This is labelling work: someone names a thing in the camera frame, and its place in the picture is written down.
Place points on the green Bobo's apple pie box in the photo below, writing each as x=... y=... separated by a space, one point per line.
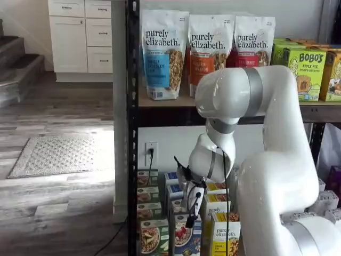
x=279 y=53
x=309 y=74

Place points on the wooden stairs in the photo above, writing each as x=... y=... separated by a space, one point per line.
x=16 y=66

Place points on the wooden shelf board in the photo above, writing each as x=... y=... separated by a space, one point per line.
x=186 y=101

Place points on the white drawer cabinet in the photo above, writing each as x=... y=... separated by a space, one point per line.
x=69 y=45

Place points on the orange label granola pouch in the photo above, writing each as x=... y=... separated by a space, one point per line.
x=207 y=53

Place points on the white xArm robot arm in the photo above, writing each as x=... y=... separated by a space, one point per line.
x=279 y=173

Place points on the purple snack package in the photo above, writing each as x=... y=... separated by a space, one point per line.
x=335 y=178

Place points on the white organic pantry box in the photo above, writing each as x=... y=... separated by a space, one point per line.
x=321 y=186
x=334 y=216
x=326 y=200

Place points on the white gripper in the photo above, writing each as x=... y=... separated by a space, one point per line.
x=194 y=198

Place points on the grey patterned floor rug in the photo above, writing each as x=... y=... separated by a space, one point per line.
x=53 y=157

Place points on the green white cereal box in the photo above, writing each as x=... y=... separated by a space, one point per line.
x=149 y=212
x=146 y=178
x=147 y=196
x=154 y=237

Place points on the red label granola pouch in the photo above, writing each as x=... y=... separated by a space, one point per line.
x=253 y=40

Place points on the black metal rack frame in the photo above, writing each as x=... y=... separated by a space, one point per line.
x=132 y=133

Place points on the yellow Bobo's snack box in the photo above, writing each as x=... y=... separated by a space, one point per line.
x=317 y=45
x=333 y=80

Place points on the yellow white granola box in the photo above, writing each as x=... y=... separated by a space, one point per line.
x=214 y=210
x=223 y=234
x=215 y=188
x=213 y=198

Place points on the blue label granola pouch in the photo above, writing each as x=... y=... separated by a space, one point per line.
x=162 y=53

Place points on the white plastic bag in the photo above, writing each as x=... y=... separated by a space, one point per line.
x=331 y=149

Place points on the white wall outlet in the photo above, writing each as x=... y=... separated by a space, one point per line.
x=154 y=157

